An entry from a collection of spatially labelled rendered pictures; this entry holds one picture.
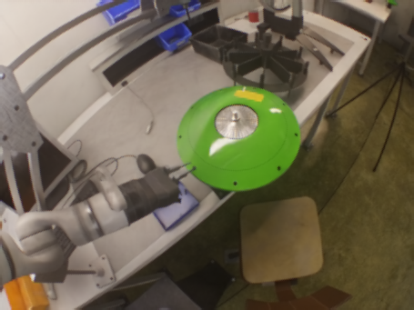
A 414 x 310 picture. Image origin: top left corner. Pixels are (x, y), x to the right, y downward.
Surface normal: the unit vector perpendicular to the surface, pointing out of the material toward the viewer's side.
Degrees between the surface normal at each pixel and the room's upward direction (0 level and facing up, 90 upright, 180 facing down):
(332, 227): 0
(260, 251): 0
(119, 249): 0
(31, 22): 90
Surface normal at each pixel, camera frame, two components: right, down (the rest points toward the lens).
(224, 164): -0.29, -0.18
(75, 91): 0.62, 0.62
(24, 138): 0.86, 0.33
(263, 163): -0.06, -0.16
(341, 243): -0.21, -0.46
